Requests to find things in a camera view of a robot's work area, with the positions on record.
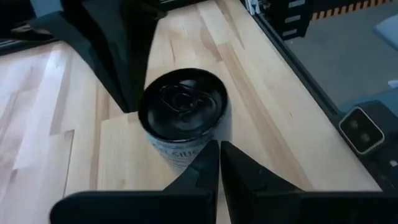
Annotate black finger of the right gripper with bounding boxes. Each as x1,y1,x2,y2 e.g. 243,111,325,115
30,0,167,113

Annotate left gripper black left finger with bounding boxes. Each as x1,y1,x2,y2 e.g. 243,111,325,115
49,139,220,224

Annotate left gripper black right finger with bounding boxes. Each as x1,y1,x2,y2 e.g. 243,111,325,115
221,140,398,224

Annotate Celsius can blue text band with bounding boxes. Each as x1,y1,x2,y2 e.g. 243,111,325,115
137,67,229,174

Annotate black case white slots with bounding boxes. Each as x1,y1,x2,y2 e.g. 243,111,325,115
267,0,312,40

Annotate orange black striped tape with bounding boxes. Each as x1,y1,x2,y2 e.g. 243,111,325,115
310,0,392,20

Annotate silver-framed table camera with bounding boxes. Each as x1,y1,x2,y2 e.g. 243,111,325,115
338,106,386,156

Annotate black aluminium rail frame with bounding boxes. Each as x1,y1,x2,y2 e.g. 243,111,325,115
239,0,398,194

